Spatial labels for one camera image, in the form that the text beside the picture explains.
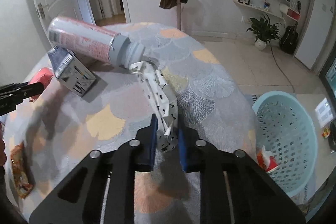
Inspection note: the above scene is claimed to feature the blue white milk carton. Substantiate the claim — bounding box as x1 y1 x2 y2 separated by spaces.
47 47 96 97

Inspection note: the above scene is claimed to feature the large white pink bottle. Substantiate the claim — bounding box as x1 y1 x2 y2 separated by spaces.
47 16 145 68

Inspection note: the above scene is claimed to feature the white black-spotted paper bag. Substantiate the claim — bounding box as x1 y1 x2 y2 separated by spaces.
129 61 178 153

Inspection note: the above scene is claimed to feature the orange plastic bag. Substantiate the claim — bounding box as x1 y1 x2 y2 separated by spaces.
257 146 278 173

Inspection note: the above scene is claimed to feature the pink crumpled wrapper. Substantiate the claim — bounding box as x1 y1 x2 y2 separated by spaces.
29 67 54 89

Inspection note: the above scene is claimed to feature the orange snack packet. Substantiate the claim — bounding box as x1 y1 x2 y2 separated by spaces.
10 142 34 199

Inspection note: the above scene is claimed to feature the light blue laundry basket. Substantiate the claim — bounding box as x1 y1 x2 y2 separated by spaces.
252 90 319 198

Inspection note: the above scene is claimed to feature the black guitar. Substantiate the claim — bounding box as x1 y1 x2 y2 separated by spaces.
280 22 298 55

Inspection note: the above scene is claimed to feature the green potted plant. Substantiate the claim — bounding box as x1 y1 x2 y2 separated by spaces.
247 14 280 51

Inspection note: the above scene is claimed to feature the white refrigerator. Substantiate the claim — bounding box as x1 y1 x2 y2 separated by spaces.
294 0 335 69

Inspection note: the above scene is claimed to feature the small figurine on shelf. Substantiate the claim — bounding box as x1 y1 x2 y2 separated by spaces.
264 0 270 11

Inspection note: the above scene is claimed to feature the black floor cable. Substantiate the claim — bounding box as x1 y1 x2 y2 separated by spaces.
269 45 297 94

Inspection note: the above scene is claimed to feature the red white wall box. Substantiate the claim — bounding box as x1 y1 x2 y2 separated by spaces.
279 3 301 22

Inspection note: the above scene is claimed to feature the white wall shelf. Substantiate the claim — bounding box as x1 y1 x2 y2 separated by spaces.
232 0 285 22

